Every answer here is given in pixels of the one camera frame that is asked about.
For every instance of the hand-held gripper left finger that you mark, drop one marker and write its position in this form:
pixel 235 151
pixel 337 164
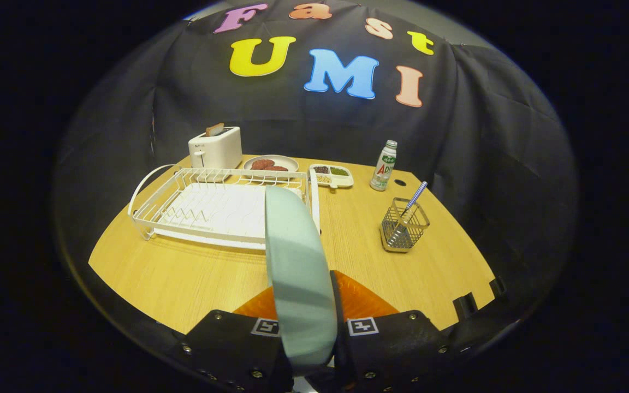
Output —
pixel 232 349

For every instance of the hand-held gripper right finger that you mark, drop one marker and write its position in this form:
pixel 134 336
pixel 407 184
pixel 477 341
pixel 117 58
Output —
pixel 391 349

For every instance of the pale green plate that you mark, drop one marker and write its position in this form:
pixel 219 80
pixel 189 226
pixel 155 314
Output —
pixel 298 273

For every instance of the small white plate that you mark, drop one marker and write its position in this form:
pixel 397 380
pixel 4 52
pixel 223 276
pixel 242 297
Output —
pixel 288 160

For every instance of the black table edge clamp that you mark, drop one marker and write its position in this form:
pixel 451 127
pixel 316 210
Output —
pixel 498 287
pixel 464 307

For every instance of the white divided condiment tray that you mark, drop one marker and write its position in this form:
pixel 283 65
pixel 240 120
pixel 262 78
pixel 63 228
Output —
pixel 342 180

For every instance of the white green label bottle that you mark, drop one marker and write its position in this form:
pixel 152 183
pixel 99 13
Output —
pixel 383 169

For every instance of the brown meat patty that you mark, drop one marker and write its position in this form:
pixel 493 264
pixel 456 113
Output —
pixel 262 164
pixel 277 168

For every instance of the white toaster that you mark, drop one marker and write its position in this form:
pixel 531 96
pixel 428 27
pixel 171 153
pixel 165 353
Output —
pixel 219 150

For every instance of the toasted bread slice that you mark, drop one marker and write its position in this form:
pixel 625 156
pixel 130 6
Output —
pixel 215 130

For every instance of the black backdrop cloth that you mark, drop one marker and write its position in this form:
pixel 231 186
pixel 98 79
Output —
pixel 484 136

